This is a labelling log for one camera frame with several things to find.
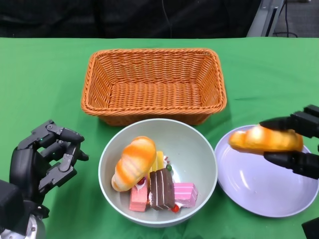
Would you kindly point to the bright pink layered cake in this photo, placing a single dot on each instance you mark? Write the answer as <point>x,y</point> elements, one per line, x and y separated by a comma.
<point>185,194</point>

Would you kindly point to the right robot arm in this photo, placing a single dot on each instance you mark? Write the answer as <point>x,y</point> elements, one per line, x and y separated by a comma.
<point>312,230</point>

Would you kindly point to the chocolate layered cake slice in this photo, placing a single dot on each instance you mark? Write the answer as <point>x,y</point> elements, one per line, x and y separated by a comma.
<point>162,189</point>

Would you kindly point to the orange striped bread roll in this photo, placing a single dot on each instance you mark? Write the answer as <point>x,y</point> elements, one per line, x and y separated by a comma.
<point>134,161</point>
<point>264,140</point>

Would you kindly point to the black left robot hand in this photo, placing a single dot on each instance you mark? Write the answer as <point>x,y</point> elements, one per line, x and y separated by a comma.
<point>25,164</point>

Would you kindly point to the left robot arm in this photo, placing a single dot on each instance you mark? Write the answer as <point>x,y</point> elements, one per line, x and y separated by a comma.
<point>10,204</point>

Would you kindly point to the black cloth backdrop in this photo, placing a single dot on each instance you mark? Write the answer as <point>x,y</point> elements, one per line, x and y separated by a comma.
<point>74,17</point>

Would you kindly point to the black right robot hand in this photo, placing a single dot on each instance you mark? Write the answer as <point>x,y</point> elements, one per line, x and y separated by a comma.
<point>309,124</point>

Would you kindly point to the grey metal frame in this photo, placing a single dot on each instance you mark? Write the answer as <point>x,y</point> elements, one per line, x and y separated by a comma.
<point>261,20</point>

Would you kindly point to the green tablecloth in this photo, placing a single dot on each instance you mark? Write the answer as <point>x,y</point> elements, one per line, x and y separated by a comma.
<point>49,74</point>

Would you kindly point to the pale green bowl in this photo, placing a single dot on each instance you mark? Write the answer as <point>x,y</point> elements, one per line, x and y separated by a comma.
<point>189,149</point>

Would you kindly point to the lavender plate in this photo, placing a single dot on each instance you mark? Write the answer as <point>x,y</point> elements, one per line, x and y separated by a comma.
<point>261,194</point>

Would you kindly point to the orange wicker basket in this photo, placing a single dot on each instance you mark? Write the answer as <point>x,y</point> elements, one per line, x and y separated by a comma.
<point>154,99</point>

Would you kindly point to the salmon pink cake slice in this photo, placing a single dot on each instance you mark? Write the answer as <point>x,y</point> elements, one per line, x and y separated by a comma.
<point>138,198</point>

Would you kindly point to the yellow cake slice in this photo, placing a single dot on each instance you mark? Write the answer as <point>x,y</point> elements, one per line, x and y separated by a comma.
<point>159,161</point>

